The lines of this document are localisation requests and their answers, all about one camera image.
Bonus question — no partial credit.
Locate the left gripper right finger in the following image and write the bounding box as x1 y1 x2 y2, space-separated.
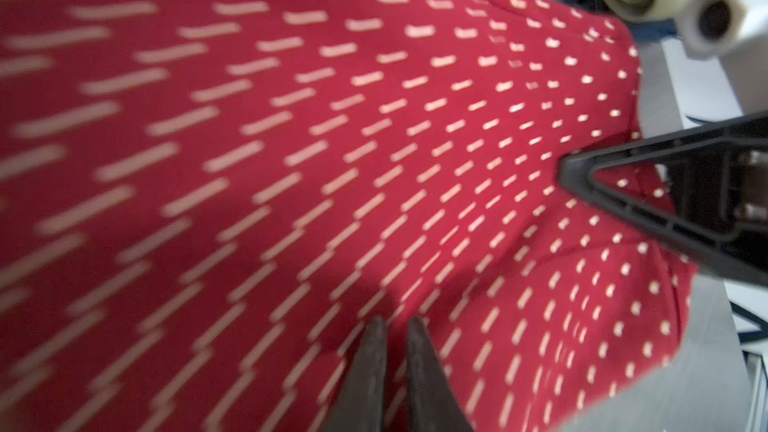
406 317 473 432

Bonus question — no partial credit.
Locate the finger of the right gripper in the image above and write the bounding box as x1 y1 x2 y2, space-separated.
557 112 767 286

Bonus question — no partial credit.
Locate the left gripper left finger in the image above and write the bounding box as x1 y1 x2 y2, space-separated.
321 316 388 432

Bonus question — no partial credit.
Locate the red polka dot skirt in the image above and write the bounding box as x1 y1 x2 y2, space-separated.
1 0 696 431

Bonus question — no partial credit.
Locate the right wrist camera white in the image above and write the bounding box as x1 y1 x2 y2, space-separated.
676 0 767 60

